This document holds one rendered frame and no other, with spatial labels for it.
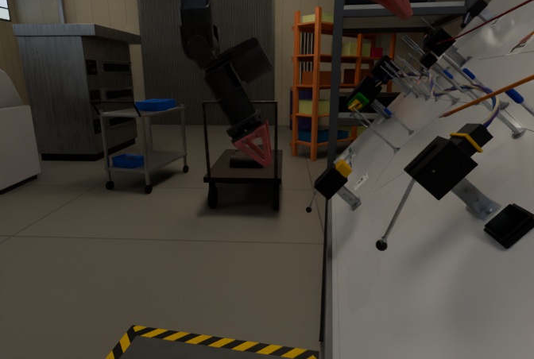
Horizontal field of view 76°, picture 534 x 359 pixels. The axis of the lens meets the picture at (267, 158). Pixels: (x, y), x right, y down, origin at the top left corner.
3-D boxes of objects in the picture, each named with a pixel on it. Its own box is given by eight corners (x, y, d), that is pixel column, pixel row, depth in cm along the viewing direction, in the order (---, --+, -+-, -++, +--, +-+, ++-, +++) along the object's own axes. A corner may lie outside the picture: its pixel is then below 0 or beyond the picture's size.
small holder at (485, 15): (469, 38, 100) (453, 24, 99) (492, 15, 97) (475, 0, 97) (475, 36, 95) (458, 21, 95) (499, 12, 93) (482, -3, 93)
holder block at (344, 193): (328, 225, 81) (296, 198, 81) (365, 191, 77) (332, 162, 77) (328, 234, 76) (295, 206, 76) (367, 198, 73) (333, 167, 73)
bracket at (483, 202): (466, 207, 42) (436, 180, 42) (481, 194, 41) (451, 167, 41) (484, 221, 37) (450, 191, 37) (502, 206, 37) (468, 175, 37)
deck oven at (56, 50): (110, 162, 480) (94, 23, 436) (35, 161, 487) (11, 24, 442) (149, 142, 618) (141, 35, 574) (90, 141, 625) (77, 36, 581)
